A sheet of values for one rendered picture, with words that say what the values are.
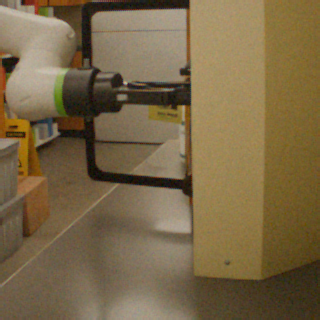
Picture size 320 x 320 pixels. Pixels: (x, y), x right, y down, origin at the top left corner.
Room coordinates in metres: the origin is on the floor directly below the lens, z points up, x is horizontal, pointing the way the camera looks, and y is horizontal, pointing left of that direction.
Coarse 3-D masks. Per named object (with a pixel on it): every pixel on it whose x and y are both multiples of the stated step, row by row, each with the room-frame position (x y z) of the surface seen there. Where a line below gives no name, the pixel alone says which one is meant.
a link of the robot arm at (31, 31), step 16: (0, 16) 1.18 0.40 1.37; (16, 16) 1.19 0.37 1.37; (32, 16) 1.21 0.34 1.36; (0, 32) 1.17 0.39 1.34; (16, 32) 1.17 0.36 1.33; (32, 32) 1.18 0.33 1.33; (48, 32) 1.18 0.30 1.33; (64, 32) 1.20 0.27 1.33; (0, 48) 1.19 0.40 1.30; (16, 48) 1.18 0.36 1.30; (32, 48) 1.16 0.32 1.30; (48, 48) 1.16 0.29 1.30; (64, 48) 1.18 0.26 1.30
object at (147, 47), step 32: (96, 32) 1.30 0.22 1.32; (128, 32) 1.27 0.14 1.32; (160, 32) 1.25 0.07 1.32; (96, 64) 1.30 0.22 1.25; (128, 64) 1.27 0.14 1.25; (160, 64) 1.25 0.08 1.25; (96, 128) 1.30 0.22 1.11; (128, 128) 1.28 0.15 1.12; (160, 128) 1.25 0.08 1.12; (96, 160) 1.30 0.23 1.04; (128, 160) 1.28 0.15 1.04; (160, 160) 1.25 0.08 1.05
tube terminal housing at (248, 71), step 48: (192, 0) 0.91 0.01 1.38; (240, 0) 0.89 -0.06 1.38; (288, 0) 0.91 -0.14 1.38; (192, 48) 0.91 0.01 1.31; (240, 48) 0.89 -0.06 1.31; (288, 48) 0.91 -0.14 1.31; (192, 96) 0.91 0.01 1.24; (240, 96) 0.89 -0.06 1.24; (288, 96) 0.91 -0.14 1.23; (192, 144) 0.91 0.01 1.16; (240, 144) 0.89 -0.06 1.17; (288, 144) 0.91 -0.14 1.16; (240, 192) 0.89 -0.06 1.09; (288, 192) 0.91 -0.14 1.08; (240, 240) 0.89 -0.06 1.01; (288, 240) 0.91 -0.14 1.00
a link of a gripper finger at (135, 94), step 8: (136, 96) 1.02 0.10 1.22; (144, 96) 1.01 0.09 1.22; (152, 96) 1.01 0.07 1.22; (160, 96) 1.00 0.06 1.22; (168, 96) 1.00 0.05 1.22; (120, 104) 1.03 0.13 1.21; (144, 104) 1.01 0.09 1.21; (152, 104) 1.01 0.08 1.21; (160, 104) 1.00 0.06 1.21; (168, 104) 1.00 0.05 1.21
